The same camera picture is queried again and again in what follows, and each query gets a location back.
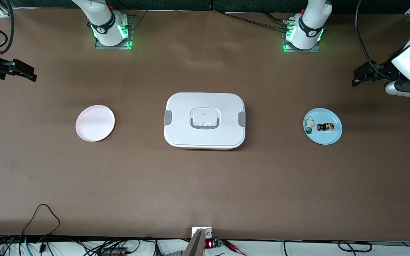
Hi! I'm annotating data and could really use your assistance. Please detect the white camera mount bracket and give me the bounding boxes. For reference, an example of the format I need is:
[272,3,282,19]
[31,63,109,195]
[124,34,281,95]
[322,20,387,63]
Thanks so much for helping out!
[191,226,212,239]

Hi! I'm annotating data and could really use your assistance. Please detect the black base power cables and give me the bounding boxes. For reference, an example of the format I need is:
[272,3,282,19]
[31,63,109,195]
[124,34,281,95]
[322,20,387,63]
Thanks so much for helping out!
[223,11,291,31]

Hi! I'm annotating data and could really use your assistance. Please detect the camera mount pole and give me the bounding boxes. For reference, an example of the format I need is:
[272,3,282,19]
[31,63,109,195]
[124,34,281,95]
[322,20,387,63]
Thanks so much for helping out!
[182,228,206,256]

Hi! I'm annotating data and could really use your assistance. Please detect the teal cable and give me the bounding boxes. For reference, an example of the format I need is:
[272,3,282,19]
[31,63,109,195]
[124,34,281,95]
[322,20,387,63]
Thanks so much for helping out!
[19,236,31,256]

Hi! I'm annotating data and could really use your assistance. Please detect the light blue round plate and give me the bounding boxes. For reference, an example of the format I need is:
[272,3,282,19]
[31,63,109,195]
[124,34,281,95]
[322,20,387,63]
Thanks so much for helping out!
[303,108,343,145]

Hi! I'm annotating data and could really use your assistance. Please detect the red black test leads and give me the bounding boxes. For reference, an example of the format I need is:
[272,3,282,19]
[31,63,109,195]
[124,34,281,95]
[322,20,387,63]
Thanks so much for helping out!
[223,240,248,256]

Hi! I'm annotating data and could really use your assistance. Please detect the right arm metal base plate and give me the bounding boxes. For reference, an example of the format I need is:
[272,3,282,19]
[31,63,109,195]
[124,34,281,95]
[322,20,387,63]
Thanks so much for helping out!
[95,15,137,50]

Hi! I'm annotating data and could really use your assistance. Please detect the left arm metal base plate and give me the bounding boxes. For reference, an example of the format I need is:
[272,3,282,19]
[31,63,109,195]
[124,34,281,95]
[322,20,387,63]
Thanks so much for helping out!
[283,34,321,53]

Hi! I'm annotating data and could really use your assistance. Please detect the thin black looped cable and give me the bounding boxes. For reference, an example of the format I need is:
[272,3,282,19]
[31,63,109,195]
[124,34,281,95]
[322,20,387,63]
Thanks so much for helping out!
[22,203,61,254]

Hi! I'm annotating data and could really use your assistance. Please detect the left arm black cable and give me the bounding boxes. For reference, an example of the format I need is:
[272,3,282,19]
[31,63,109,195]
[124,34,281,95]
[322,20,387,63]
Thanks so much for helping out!
[354,0,401,79]

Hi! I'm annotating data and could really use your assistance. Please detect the pink round plate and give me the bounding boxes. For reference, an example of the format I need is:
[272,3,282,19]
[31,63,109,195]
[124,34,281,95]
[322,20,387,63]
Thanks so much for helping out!
[75,105,116,142]

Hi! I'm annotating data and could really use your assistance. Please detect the white lunch box grey handle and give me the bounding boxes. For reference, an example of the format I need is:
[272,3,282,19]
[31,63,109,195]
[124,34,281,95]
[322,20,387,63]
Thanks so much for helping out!
[164,92,246,150]

